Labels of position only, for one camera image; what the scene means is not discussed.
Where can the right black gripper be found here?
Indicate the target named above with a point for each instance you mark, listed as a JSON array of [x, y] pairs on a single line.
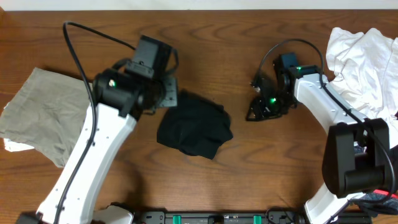
[[261, 101]]

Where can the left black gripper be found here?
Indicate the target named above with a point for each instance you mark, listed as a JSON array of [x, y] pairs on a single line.
[[169, 91]]

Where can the black t-shirt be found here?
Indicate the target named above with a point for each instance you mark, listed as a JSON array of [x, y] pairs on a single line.
[[196, 126]]

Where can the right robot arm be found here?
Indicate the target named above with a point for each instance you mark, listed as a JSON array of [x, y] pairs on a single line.
[[357, 165]]

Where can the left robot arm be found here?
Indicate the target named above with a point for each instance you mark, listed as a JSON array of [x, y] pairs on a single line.
[[120, 95]]

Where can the crumpled white shirt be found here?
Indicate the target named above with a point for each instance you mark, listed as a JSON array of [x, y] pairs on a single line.
[[365, 69]]

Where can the folded olive grey garment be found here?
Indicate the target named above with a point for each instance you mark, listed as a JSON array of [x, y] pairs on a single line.
[[47, 113]]

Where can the grey red-trimmed shorts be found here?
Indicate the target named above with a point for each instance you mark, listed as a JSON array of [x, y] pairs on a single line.
[[389, 207]]

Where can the white folded cloth under garment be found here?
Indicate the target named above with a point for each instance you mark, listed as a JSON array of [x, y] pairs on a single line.
[[12, 146]]

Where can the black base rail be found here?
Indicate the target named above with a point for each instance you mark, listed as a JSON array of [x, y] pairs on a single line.
[[199, 217]]

